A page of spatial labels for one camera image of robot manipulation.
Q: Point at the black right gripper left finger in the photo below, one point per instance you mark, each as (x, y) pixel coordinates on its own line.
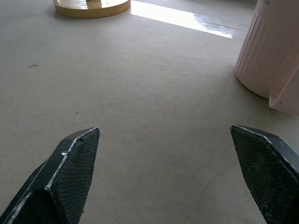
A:
(63, 177)

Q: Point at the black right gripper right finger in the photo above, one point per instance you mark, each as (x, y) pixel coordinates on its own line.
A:
(268, 172)

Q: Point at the white ribbed container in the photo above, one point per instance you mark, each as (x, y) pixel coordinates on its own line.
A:
(268, 51)

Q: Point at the round wooden base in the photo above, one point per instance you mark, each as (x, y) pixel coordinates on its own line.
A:
(92, 8)

